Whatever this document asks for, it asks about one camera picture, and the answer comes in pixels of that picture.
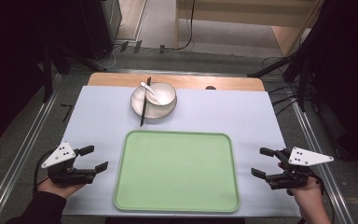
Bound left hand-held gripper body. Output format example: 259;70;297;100
41;141;97;187

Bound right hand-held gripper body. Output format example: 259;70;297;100
265;147;335;190

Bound person's right hand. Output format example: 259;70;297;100
286;176;324;202

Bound person's left hand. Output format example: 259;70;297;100
37;177;86;200

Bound white table mat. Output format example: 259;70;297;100
61;85;302;218

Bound black chopstick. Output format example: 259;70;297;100
139;76;153;128

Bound light green tray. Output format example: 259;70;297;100
113;129;241;214

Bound white plate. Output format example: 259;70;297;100
130;83;178;120

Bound black tripod stand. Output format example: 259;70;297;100
246;43;312;114

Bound white spoon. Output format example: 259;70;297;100
140;81;164;105

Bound white bowl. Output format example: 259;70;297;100
145;81;178;107

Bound wooden table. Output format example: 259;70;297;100
87;72;266;92

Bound black cabinet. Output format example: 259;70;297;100
79;0;123;63

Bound light wooden furniture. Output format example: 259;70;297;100
174;0;323;58

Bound metal floor rail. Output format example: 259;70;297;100
287;85;355;224
0;74;63;224

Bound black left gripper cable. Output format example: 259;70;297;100
33;149;56;198

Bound black floor cables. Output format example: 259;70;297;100
260;55;297;117

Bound black hanging cable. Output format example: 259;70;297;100
163;0;198;52

